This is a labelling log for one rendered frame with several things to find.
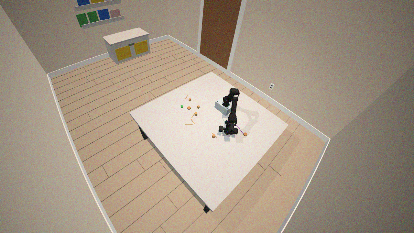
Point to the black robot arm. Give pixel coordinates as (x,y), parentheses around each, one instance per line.
(232,116)

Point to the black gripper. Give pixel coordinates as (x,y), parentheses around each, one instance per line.
(226,130)

